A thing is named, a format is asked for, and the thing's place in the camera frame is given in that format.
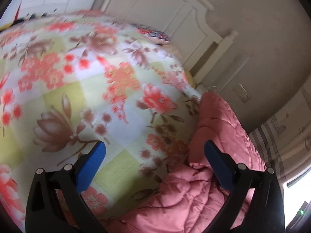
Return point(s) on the floral bed sheet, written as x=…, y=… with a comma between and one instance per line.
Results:
x=70, y=81

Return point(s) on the embroidered decorative pillow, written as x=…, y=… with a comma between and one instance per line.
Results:
x=156, y=36

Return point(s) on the slim metal lamp pole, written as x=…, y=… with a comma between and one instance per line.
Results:
x=237, y=71

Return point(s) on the beige wall socket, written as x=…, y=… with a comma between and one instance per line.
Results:
x=241, y=93

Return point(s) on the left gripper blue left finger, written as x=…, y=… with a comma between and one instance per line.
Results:
x=44, y=212

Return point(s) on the white wooden headboard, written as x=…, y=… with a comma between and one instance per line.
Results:
x=184, y=21

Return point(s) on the patterned cream curtain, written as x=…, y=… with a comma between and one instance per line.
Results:
x=283, y=141

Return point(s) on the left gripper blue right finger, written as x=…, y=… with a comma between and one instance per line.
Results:
x=266, y=210

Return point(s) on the pink quilted jacket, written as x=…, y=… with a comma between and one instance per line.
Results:
x=190, y=196

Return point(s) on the dark framed window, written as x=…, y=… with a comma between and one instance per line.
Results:
x=297, y=200

